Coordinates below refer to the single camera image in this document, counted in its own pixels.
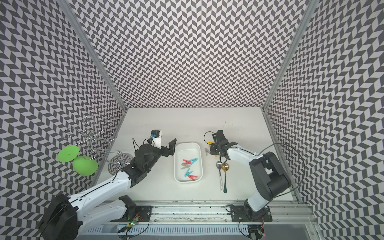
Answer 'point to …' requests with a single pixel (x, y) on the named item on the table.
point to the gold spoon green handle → (225, 167)
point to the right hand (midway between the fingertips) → (215, 150)
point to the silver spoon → (219, 165)
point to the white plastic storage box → (188, 151)
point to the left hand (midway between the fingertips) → (168, 139)
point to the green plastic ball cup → (84, 166)
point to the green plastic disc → (68, 153)
